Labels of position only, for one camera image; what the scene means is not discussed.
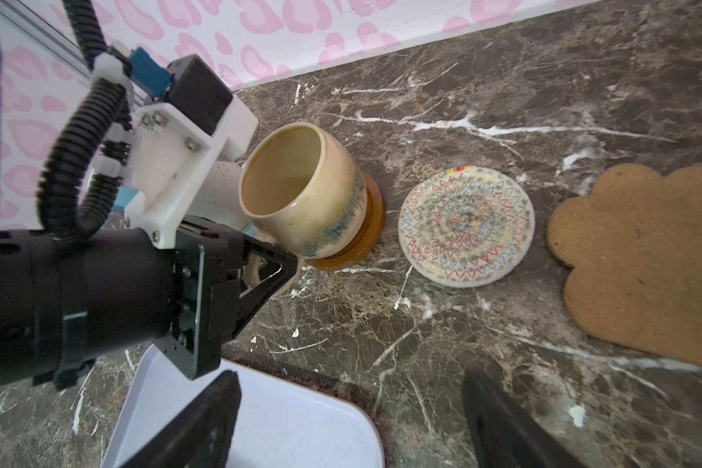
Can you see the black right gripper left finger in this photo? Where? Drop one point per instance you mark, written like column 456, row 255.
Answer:
column 201, row 434

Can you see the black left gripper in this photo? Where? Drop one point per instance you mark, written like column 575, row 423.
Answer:
column 62, row 306

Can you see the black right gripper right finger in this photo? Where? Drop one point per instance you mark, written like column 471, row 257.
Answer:
column 503, row 434

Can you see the yellow beige mug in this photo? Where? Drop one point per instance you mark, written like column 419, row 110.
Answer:
column 305, row 193

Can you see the brown wooden round coaster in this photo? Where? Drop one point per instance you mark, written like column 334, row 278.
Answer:
column 367, row 237

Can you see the multicolour braided round coaster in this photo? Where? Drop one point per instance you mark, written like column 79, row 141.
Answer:
column 466, row 227

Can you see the brown flower cork coaster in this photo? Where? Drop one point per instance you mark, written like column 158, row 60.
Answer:
column 634, row 246

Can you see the white speckled mug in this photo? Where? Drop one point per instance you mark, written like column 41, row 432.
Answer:
column 218, row 198

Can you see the light blue mug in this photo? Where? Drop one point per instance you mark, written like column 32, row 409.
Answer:
column 124, row 197

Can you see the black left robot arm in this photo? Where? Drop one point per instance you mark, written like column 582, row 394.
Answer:
column 73, row 204

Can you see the lilac plastic tray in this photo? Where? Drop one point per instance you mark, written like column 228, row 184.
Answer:
column 279, row 424

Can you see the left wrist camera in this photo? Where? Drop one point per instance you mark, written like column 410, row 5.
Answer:
column 189, row 121

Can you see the aluminium frame struts left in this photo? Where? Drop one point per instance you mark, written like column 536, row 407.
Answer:
column 43, row 68

